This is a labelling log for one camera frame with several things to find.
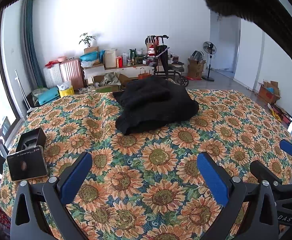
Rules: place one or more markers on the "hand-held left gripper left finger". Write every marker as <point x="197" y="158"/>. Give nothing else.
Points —
<point x="77" y="177"/>

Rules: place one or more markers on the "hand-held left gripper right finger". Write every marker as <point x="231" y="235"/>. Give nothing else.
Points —
<point x="212" y="180"/>

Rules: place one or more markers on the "black knit sweater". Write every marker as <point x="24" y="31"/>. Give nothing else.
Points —
<point x="156" y="105"/>

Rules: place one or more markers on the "colourful packets on floor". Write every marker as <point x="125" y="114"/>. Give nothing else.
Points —
<point x="282" y="115"/>

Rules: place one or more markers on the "gold-edged smartphone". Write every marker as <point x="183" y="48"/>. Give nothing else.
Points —
<point x="27" y="163"/>

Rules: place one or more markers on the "open cardboard box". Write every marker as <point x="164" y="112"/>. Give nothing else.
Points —
<point x="269" y="93"/>

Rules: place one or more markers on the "open black box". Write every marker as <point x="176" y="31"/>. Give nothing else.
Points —
<point x="32" y="138"/>

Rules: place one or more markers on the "sunflower print blanket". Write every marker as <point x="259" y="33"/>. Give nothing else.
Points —
<point x="146" y="155"/>

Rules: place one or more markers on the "yellow bag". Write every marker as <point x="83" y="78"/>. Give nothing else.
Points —
<point x="66" y="92"/>

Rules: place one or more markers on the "teal case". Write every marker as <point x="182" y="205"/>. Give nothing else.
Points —
<point x="47" y="96"/>

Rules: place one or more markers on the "dark smartphone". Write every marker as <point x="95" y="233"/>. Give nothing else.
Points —
<point x="5" y="125"/>

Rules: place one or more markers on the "white plastic bag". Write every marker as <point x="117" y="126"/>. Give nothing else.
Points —
<point x="64" y="85"/>

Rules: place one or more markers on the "green box with cloth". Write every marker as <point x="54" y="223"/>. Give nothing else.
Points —
<point x="108" y="85"/>

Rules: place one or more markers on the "white suitcase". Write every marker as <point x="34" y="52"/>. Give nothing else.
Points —
<point x="52" y="77"/>

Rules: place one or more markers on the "red floor mat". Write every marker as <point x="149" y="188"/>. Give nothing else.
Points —
<point x="195" y="78"/>

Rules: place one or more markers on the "pink suitcase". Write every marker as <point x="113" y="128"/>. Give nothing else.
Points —
<point x="72" y="73"/>

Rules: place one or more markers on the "white pole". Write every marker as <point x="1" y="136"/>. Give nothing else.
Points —
<point x="20" y="87"/>

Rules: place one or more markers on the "tall cardboard box with fan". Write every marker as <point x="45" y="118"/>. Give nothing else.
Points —
<point x="196" y="68"/>

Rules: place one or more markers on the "pink bowl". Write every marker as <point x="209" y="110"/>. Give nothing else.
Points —
<point x="61" y="58"/>

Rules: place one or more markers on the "blue plastic basin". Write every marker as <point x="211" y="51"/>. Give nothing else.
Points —
<point x="89" y="56"/>

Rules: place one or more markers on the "orange paper bag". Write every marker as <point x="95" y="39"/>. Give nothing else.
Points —
<point x="144" y="75"/>

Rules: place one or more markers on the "red carton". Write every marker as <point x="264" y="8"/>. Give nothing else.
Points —
<point x="119" y="61"/>

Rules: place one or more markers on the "white plastic bucket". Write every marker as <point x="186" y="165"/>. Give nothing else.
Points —
<point x="110" y="58"/>

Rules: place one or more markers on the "low wooden shelf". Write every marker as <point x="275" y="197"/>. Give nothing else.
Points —
<point x="136" y="67"/>

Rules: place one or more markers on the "black standing fan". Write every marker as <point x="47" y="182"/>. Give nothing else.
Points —
<point x="209" y="48"/>

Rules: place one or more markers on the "small cardboard box under plant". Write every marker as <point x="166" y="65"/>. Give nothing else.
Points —
<point x="91" y="50"/>

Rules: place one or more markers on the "black umbrella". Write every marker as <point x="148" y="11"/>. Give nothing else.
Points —
<point x="164" y="60"/>

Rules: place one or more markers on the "row of bottles and jars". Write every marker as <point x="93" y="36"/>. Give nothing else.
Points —
<point x="133" y="58"/>

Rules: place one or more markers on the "potted green plant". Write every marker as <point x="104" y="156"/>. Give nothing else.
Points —
<point x="87" y="40"/>

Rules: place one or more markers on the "teal and grey curtain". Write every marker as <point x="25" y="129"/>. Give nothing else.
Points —
<point x="30" y="42"/>

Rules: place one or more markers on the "dark ribbed cloth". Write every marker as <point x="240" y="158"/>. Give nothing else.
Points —
<point x="260" y="2"/>

